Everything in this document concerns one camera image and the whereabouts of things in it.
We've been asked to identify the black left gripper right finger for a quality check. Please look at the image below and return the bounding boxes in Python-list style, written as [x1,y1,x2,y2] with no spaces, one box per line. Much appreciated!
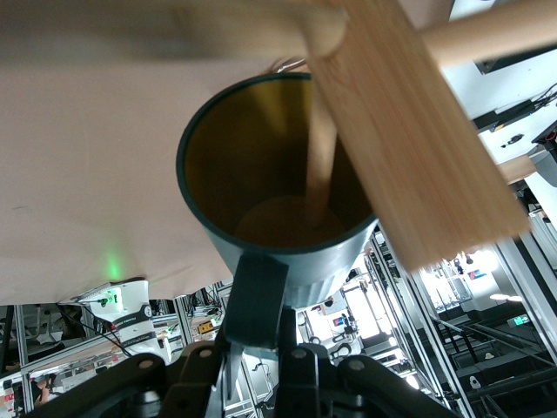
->
[269,308,453,418]

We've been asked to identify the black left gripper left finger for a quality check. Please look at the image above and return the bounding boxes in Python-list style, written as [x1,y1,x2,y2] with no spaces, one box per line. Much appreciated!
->
[25,341,240,418]

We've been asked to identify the teal mug with yellow inside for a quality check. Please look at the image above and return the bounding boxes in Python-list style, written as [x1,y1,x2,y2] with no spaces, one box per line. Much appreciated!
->
[176,71,379,353]

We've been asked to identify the wooden mug rack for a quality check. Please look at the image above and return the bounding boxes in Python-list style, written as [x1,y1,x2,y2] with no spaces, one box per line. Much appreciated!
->
[86,0,557,273]

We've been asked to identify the wooden cutting board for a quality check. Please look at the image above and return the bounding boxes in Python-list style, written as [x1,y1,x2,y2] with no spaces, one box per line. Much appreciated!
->
[273,57,308,74]

